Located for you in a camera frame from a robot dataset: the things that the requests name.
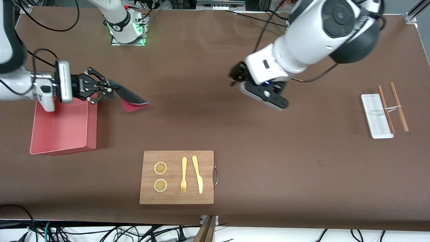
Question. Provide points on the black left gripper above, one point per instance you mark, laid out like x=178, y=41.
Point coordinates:
x=239, y=73

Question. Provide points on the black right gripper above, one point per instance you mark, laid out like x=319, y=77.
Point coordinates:
x=79, y=86

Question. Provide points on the grey and pink cloth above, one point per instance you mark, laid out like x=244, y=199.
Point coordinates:
x=134, y=99

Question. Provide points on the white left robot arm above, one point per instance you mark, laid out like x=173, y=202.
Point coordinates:
x=302, y=47

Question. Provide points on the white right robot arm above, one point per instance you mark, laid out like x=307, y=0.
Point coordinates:
x=13, y=87

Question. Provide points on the pink plastic bin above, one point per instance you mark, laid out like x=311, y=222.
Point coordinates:
x=60, y=127

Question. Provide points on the orange object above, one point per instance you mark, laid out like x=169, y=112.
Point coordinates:
x=284, y=4

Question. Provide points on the grey power strip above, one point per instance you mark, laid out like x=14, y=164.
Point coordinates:
x=220, y=6

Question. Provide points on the lemon slice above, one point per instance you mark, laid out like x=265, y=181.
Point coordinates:
x=160, y=168
x=160, y=185

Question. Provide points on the yellow knife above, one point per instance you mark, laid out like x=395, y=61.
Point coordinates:
x=198, y=174

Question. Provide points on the yellow fork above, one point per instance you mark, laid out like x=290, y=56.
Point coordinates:
x=184, y=168

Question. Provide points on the white rectangular tray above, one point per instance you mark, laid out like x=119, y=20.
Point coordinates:
x=373, y=117

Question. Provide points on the wooden cutting board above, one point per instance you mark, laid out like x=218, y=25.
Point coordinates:
x=174, y=198

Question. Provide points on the white rubber band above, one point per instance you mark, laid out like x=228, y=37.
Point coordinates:
x=393, y=108

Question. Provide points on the wooden beam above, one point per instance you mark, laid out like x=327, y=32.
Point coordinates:
x=206, y=233

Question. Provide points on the black plug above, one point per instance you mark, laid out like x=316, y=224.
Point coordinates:
x=182, y=235

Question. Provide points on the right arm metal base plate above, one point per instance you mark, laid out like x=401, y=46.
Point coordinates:
x=129, y=43

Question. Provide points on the aluminium frame profile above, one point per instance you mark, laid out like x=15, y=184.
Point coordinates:
x=23, y=8
x=411, y=16

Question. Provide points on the metal bracket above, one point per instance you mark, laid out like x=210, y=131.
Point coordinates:
x=202, y=220

